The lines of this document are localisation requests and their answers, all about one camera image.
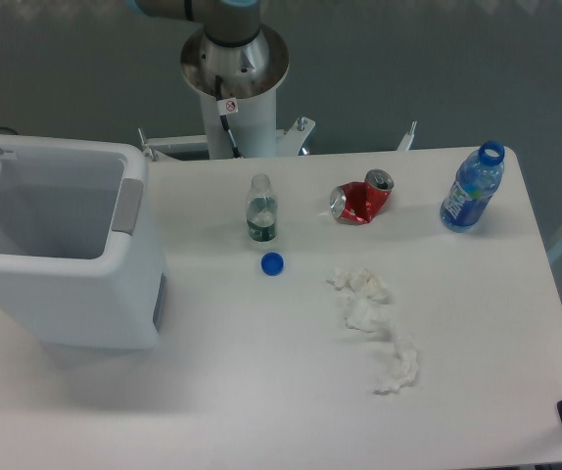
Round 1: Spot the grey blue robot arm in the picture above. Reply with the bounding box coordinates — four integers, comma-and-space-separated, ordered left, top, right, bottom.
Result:
126, 0, 261, 48

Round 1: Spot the blue bottle cap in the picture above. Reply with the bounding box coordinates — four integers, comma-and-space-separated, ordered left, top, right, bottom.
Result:
260, 252, 285, 276

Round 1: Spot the crushed red soda can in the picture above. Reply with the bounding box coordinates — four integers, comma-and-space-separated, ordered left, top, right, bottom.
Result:
330, 168, 395, 224

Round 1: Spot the white trash can body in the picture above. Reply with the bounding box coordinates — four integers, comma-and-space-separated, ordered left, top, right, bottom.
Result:
0, 135, 168, 350

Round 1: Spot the clear green-label water bottle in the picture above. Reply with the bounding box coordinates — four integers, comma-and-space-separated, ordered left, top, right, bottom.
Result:
246, 173, 277, 242

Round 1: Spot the crumpled white tissue upper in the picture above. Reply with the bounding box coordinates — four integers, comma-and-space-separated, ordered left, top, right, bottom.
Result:
327, 267, 391, 303

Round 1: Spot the crumpled white tissue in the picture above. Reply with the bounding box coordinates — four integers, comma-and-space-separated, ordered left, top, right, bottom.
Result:
327, 267, 391, 303
344, 299, 392, 333
373, 337, 419, 396

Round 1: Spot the crumpled white tissue middle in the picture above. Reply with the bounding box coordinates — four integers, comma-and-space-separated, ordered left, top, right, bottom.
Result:
344, 299, 392, 333

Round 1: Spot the crumpled white tissue lower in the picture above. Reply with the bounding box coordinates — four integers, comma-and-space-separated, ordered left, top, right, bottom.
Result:
373, 337, 419, 396

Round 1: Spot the blue plastic drink bottle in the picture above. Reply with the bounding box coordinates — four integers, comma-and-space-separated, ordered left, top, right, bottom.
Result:
440, 140, 505, 233

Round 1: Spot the white pedestal base frame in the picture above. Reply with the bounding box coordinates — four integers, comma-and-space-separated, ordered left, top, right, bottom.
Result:
136, 116, 419, 162

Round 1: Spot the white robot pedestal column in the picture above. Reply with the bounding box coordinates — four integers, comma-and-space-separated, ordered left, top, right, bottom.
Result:
181, 24, 290, 158

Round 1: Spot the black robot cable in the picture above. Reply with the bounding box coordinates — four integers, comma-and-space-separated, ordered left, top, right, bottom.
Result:
213, 74, 243, 159

